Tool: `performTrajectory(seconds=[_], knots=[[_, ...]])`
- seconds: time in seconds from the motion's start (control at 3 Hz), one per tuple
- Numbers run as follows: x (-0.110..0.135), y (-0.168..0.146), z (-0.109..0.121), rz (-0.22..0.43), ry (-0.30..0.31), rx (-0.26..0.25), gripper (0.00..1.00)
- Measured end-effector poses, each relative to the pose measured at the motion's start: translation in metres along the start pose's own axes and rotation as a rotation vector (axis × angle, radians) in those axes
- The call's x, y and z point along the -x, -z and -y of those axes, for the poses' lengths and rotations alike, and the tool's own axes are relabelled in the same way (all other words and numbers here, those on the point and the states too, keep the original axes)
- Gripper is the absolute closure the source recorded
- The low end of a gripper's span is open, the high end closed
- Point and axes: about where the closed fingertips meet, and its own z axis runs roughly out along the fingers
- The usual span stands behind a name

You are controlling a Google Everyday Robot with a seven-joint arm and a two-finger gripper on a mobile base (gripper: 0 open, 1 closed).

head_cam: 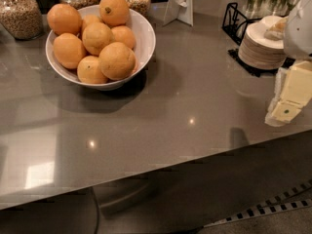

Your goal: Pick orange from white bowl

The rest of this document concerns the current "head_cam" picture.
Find glass jar of grains left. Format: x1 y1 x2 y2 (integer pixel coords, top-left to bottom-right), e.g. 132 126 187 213
0 0 43 40

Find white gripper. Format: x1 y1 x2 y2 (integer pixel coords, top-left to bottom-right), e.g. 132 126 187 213
265 60 312 127

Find food piece on plates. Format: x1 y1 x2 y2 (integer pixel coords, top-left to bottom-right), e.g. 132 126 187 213
264 18 288 41

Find orange small back middle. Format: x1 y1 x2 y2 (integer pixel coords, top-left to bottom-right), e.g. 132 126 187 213
81 15 102 31

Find black cable under table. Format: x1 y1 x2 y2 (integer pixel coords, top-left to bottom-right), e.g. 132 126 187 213
91 187 101 234

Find black wire rack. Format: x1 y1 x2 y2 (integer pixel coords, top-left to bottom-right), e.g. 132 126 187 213
221 2 258 45

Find white folded card stand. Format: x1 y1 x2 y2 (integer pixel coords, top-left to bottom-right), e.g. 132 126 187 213
163 0 194 26

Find orange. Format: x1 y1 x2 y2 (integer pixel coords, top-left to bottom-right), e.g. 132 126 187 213
98 42 137 81
47 4 82 35
82 22 115 56
99 0 130 26
111 25 137 49
77 56 108 84
53 33 87 69

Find glass cups in rack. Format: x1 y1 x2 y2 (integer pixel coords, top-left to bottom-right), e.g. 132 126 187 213
242 0 299 19

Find orange top back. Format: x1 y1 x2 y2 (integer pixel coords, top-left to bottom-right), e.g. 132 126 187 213
99 0 130 26

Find orange front bottom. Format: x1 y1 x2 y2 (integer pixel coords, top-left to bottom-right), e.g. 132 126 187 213
77 56 108 84

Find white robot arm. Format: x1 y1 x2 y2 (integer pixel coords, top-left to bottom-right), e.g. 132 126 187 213
265 0 312 127

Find stack of white plates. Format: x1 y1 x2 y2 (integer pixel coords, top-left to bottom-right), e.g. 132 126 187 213
238 16 286 70

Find black mat under plates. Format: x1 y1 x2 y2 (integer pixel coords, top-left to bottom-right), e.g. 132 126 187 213
227 49 294 77

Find white ceramic bowl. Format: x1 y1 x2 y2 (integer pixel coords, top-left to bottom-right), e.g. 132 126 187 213
46 10 156 91

